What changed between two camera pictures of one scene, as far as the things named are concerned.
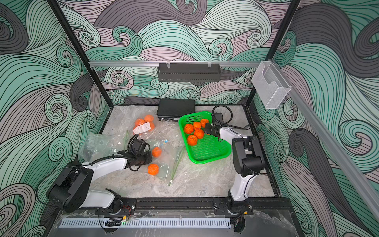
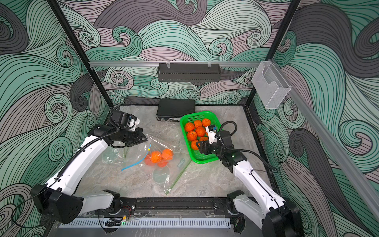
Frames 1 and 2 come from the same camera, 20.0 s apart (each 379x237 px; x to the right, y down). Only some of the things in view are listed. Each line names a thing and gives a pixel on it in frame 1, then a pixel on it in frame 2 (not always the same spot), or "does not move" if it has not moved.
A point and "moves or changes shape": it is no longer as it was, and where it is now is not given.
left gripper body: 144,159 → 131,137
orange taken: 188,128 does not move
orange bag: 153,169 → 194,145
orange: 203,122 does not move
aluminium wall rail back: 106,63 does not move
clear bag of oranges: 143,126 → 158,157
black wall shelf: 189,72 does not move
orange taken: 197,125 does not move
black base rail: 179,206 does not move
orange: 199,133 does not move
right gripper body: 209,128 → 214,148
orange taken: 192,139 moves or changes shape
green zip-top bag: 165,156 → 168,176
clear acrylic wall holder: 270,85 does not move
